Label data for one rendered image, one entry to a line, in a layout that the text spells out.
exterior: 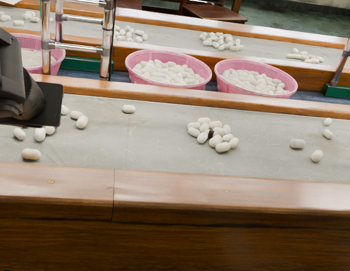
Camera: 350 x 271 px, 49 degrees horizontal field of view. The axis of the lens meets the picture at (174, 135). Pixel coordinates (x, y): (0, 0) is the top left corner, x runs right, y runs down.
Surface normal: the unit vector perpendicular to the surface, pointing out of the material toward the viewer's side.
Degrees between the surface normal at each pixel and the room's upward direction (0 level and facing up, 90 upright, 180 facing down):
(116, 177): 0
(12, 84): 70
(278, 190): 0
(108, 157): 0
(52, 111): 50
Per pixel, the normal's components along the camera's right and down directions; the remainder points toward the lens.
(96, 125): 0.16, -0.83
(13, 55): 0.89, -0.17
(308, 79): 0.11, 0.54
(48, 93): 0.17, -0.11
